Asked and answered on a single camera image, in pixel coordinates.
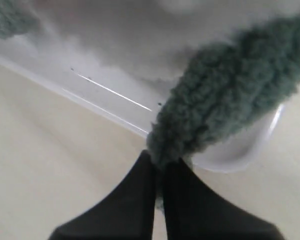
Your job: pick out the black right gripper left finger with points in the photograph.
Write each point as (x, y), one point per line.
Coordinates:
(127, 213)

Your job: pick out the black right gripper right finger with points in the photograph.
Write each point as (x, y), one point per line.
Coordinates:
(193, 211)

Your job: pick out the white plastic tray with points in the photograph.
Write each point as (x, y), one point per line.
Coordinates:
(133, 103)

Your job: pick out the green knitted scarf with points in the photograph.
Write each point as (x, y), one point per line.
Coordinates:
(233, 60)

